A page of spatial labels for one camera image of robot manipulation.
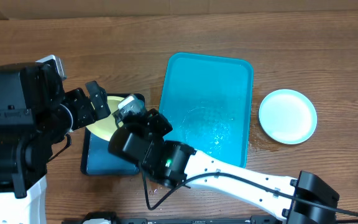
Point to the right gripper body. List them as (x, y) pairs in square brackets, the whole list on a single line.
[(150, 118)]

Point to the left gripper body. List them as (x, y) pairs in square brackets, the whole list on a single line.
[(81, 111)]

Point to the yellow-green rimmed plate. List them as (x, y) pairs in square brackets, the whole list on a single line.
[(106, 127)]

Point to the light blue rimmed plate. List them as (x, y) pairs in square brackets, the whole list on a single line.
[(287, 116)]

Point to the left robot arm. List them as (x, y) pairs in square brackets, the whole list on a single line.
[(36, 113)]

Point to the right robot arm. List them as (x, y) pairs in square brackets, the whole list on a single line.
[(139, 140)]

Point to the small black-rimmed teal tray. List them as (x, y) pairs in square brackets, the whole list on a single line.
[(96, 159)]

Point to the large teal serving tray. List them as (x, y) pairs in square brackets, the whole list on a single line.
[(208, 100)]

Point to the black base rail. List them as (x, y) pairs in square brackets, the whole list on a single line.
[(112, 218)]

